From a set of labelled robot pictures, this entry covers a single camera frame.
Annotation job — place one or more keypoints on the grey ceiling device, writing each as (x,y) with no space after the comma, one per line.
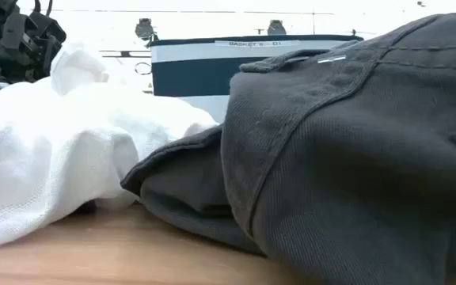
(145,29)
(276,28)

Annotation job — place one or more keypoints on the dark grey trousers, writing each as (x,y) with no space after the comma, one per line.
(350,158)

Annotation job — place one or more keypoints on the large white shirt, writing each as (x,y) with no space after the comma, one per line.
(46,150)

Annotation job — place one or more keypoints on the navy white striped fabric basket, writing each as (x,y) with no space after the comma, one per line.
(196,75)

